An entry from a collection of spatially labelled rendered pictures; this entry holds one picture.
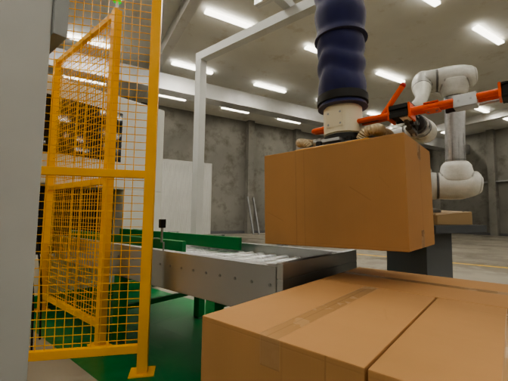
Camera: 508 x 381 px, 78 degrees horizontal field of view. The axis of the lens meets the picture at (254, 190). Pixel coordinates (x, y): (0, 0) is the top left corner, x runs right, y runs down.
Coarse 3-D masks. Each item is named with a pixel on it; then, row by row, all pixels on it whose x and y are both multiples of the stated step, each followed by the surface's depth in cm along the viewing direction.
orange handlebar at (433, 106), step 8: (496, 88) 103; (480, 96) 106; (488, 96) 104; (496, 96) 106; (424, 104) 117; (432, 104) 115; (440, 104) 113; (448, 104) 112; (416, 112) 122; (424, 112) 120; (432, 112) 119; (360, 120) 133; (368, 120) 131; (384, 120) 130; (320, 128) 146
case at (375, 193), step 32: (288, 160) 134; (320, 160) 124; (352, 160) 116; (384, 160) 108; (416, 160) 115; (288, 192) 133; (320, 192) 123; (352, 192) 115; (384, 192) 107; (416, 192) 112; (288, 224) 132; (320, 224) 122; (352, 224) 114; (384, 224) 107; (416, 224) 109
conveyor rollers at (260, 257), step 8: (192, 248) 224; (200, 248) 220; (208, 248) 224; (216, 248) 229; (224, 256) 185; (232, 256) 179; (240, 256) 183; (248, 256) 188; (256, 256) 181; (264, 256) 185; (272, 256) 191; (280, 256) 184; (288, 256) 189; (296, 256) 182
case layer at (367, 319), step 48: (336, 288) 105; (384, 288) 106; (432, 288) 107; (480, 288) 108; (240, 336) 67; (288, 336) 63; (336, 336) 63; (384, 336) 63; (432, 336) 64; (480, 336) 64
